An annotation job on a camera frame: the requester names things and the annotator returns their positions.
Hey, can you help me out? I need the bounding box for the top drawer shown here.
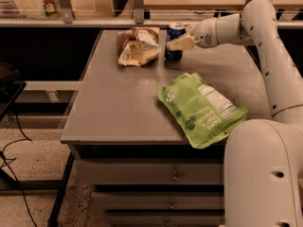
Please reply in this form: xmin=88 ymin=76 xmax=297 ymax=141
xmin=75 ymin=158 xmax=223 ymax=185

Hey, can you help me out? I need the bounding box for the blue pepsi can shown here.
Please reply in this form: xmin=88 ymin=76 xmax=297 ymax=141
xmin=165 ymin=23 xmax=186 ymax=61

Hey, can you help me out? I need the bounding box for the black cable on floor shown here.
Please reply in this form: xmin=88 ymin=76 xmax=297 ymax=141
xmin=0 ymin=111 xmax=39 ymax=227

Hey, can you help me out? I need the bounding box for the bottom drawer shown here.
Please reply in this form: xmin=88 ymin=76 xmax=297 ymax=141
xmin=105 ymin=212 xmax=224 ymax=227

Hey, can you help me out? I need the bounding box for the middle drawer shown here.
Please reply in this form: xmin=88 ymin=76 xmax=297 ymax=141
xmin=92 ymin=192 xmax=224 ymax=210

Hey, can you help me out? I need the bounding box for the middle metal shelf bracket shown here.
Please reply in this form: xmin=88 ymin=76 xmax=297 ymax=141
xmin=134 ymin=0 xmax=144 ymax=24

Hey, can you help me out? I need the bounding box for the grey drawer cabinet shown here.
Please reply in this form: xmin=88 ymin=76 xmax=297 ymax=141
xmin=61 ymin=30 xmax=270 ymax=217

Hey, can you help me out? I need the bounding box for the black table at left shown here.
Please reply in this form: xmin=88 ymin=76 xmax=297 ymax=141
xmin=0 ymin=62 xmax=26 ymax=189

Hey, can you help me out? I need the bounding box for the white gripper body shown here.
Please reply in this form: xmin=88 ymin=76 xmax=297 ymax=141
xmin=193 ymin=18 xmax=219 ymax=48

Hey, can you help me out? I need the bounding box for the drawer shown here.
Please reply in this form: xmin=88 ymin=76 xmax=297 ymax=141
xmin=75 ymin=158 xmax=223 ymax=185
xmin=105 ymin=212 xmax=224 ymax=227
xmin=92 ymin=192 xmax=224 ymax=210

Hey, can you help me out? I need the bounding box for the left metal shelf bracket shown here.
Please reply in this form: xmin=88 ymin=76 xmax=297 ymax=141
xmin=59 ymin=0 xmax=74 ymax=24

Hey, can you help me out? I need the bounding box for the brown chip bag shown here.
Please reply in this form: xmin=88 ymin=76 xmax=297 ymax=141
xmin=117 ymin=27 xmax=161 ymax=67

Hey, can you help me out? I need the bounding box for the green snack bag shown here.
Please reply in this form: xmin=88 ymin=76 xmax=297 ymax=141
xmin=157 ymin=73 xmax=249 ymax=149

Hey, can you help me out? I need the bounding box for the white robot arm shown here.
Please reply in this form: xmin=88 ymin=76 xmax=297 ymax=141
xmin=169 ymin=0 xmax=303 ymax=227

